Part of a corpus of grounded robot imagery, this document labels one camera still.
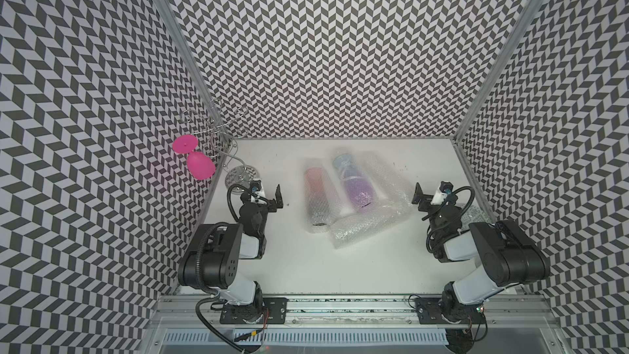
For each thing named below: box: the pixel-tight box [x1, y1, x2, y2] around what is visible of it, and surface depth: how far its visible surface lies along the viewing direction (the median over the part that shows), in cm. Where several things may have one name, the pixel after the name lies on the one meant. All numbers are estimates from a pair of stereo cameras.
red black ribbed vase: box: [304, 167, 331, 227], surface depth 88 cm
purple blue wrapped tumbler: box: [332, 154, 376, 214], surface depth 98 cm
